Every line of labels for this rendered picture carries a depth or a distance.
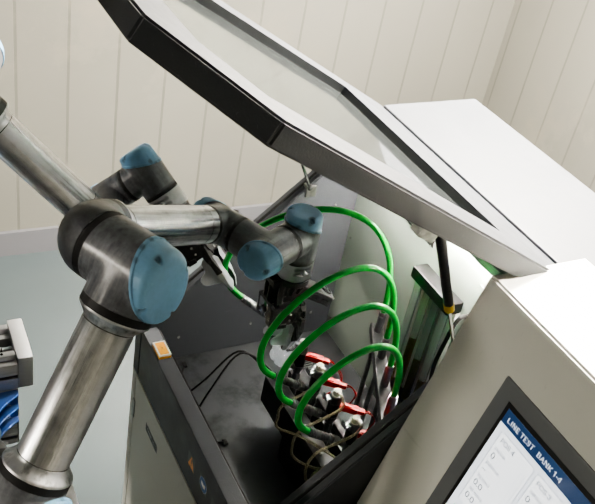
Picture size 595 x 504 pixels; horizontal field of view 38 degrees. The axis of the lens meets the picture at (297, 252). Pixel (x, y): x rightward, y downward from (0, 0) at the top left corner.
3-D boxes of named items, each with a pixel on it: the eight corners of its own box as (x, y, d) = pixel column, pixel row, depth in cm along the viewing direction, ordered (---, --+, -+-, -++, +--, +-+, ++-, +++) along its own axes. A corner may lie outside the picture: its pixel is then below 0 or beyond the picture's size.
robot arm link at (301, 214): (275, 210, 166) (302, 195, 172) (267, 255, 172) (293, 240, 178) (308, 228, 163) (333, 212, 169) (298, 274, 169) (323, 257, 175)
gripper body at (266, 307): (254, 310, 183) (263, 265, 177) (290, 304, 187) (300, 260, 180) (269, 333, 178) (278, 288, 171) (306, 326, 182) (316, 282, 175)
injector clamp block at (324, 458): (255, 420, 208) (265, 374, 200) (292, 411, 213) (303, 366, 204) (320, 532, 185) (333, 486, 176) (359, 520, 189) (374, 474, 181)
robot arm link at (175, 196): (181, 180, 186) (171, 191, 178) (193, 197, 187) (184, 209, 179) (153, 196, 188) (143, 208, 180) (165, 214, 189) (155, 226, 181)
